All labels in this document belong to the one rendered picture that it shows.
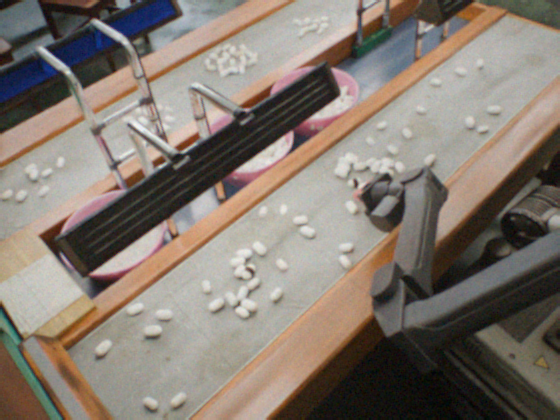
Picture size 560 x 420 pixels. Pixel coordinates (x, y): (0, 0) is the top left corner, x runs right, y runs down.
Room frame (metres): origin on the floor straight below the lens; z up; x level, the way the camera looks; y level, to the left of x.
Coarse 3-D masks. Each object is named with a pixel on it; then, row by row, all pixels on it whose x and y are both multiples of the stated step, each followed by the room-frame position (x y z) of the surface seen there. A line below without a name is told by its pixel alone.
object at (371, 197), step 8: (384, 176) 0.80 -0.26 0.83; (376, 184) 0.77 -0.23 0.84; (384, 184) 0.75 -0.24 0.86; (368, 192) 0.76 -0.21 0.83; (376, 192) 0.75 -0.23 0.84; (384, 192) 0.73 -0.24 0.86; (360, 200) 0.74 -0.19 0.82; (368, 200) 0.74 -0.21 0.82; (376, 200) 0.74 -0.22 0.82; (368, 208) 0.73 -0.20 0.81
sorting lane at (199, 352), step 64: (448, 64) 1.34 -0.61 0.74; (512, 64) 1.29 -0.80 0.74; (384, 128) 1.07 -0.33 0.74; (448, 128) 1.04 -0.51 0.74; (320, 192) 0.86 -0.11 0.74; (192, 256) 0.71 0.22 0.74; (256, 256) 0.69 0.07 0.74; (320, 256) 0.66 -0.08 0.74; (128, 320) 0.56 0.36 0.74; (192, 320) 0.54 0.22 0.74; (256, 320) 0.52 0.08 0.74; (128, 384) 0.42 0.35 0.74; (192, 384) 0.40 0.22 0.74
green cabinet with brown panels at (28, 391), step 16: (0, 320) 0.54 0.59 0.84; (0, 336) 0.49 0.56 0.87; (0, 352) 0.42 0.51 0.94; (16, 352) 0.45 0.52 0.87; (0, 368) 0.36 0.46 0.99; (16, 368) 0.41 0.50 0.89; (0, 384) 0.31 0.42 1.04; (16, 384) 0.35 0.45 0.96; (32, 384) 0.38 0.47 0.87; (0, 400) 0.27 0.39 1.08; (16, 400) 0.30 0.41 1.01; (32, 400) 0.33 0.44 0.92; (48, 400) 0.35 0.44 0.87; (0, 416) 0.23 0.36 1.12; (16, 416) 0.25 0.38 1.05; (32, 416) 0.28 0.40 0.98; (48, 416) 0.32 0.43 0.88
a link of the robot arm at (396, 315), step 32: (512, 256) 0.31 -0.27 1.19; (544, 256) 0.29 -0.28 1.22; (480, 288) 0.29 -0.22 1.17; (512, 288) 0.27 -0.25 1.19; (544, 288) 0.26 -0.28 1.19; (384, 320) 0.31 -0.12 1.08; (416, 320) 0.28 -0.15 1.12; (448, 320) 0.27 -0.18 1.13; (480, 320) 0.26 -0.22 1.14; (416, 352) 0.26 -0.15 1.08
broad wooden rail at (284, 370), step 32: (544, 96) 1.09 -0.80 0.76; (512, 128) 0.98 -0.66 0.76; (544, 128) 0.96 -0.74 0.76; (480, 160) 0.87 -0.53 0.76; (512, 160) 0.86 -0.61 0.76; (544, 160) 0.97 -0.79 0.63; (448, 192) 0.78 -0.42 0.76; (480, 192) 0.77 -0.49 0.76; (512, 192) 0.86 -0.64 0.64; (448, 224) 0.69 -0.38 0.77; (480, 224) 0.75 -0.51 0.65; (384, 256) 0.62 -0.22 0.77; (448, 256) 0.67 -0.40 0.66; (352, 288) 0.55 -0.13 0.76; (320, 320) 0.49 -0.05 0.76; (352, 320) 0.48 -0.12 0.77; (288, 352) 0.43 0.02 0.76; (320, 352) 0.42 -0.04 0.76; (352, 352) 0.45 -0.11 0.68; (256, 384) 0.37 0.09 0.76; (288, 384) 0.36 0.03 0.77; (320, 384) 0.38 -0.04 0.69; (224, 416) 0.32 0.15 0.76; (256, 416) 0.31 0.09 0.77; (288, 416) 0.33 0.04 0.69
